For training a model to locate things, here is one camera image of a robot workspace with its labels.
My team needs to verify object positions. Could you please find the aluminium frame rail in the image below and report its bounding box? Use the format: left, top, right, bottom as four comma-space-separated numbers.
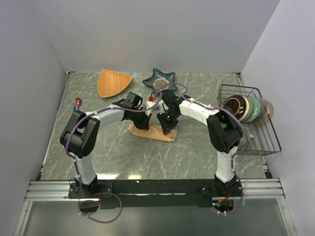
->
14, 178, 297, 236

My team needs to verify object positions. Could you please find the peach satin napkin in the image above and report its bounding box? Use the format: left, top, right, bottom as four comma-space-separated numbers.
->
128, 122, 177, 143

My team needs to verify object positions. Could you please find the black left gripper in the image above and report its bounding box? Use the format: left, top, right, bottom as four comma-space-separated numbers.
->
130, 107, 152, 130

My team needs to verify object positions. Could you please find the orange woven shield tray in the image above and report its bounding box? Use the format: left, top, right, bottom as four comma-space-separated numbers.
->
97, 69, 132, 98

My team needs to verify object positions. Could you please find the iridescent spoon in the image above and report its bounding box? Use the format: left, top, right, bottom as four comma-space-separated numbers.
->
74, 97, 82, 109

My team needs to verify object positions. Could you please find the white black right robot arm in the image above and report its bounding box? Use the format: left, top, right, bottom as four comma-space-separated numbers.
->
157, 90, 243, 196

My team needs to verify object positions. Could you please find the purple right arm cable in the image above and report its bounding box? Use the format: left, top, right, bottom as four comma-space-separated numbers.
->
157, 83, 248, 215

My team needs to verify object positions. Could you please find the blue star-shaped dish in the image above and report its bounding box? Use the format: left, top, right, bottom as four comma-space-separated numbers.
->
142, 68, 177, 94

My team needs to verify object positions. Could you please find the green plate in rack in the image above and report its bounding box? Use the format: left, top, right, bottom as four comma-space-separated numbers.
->
243, 97, 261, 123

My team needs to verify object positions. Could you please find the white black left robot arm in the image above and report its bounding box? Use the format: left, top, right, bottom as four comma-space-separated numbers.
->
60, 92, 152, 198

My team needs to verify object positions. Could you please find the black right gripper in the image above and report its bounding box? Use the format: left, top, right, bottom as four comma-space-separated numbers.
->
157, 109, 180, 135

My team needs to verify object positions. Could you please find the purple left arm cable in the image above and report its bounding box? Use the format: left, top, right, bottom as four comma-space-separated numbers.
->
65, 89, 162, 224

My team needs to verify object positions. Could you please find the black wire dish rack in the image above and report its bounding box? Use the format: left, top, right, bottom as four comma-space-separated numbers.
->
217, 84, 282, 156

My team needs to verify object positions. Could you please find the brown bowl in rack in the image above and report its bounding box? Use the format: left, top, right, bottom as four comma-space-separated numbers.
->
223, 95, 250, 121

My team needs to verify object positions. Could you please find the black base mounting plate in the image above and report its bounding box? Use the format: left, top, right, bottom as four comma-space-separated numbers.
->
68, 179, 242, 209

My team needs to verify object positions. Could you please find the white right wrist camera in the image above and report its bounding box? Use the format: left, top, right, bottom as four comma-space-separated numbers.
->
158, 101, 166, 114

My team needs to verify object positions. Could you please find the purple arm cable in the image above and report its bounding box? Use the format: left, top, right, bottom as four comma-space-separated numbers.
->
65, 89, 162, 224
157, 83, 248, 215

